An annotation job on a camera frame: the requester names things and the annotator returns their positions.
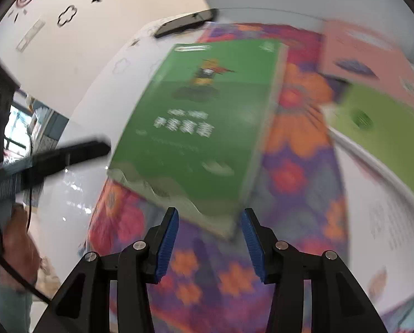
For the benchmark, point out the white wall switch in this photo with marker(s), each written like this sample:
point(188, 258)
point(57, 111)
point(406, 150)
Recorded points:
point(30, 34)

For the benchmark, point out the floral blanket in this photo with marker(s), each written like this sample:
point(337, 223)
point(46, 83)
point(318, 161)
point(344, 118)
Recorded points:
point(297, 187)

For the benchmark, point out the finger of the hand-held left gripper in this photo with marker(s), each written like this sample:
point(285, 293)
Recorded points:
point(75, 156)

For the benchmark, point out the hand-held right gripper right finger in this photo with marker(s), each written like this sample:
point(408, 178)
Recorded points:
point(253, 246)

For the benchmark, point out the pink book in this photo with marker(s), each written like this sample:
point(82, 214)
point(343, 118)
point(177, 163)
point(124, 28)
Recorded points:
point(366, 55)

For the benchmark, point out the black outline cloud sticker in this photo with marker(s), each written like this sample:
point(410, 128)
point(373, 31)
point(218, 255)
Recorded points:
point(67, 15)

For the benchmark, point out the person's left forearm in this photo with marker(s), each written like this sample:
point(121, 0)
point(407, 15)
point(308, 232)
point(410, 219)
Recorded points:
point(5, 305)

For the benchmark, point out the person's left hand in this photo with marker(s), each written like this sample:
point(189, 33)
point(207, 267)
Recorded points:
point(19, 253)

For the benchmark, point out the white paperback booklet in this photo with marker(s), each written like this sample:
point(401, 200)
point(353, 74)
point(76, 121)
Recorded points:
point(376, 197)

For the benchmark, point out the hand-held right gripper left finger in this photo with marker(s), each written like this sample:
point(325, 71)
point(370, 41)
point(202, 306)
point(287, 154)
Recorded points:
point(167, 246)

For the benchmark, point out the lime green book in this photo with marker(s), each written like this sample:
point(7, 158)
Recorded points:
point(383, 118)

